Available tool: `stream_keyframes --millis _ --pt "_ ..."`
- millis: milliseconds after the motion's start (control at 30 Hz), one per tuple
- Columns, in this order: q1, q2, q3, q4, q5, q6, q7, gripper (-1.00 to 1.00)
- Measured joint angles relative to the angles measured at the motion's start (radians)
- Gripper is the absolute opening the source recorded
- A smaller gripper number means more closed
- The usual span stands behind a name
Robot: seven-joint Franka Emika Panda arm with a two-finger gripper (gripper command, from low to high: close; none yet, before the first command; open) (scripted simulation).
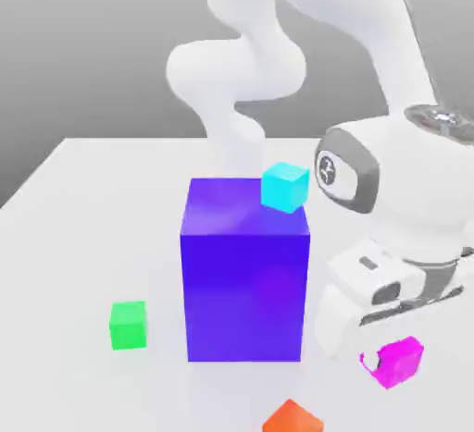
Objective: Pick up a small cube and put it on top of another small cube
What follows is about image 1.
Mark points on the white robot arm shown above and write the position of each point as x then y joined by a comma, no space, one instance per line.
237,69

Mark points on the small orange cube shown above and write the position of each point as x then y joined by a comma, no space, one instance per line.
292,419

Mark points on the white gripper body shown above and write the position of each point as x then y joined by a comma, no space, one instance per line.
342,328

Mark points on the small magenta cube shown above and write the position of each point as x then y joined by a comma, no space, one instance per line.
400,363

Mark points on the small cyan cube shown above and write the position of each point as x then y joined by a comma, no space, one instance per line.
284,187

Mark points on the small green cube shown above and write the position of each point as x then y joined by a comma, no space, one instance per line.
128,325

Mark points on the large purple box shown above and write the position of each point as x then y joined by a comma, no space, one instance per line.
244,291

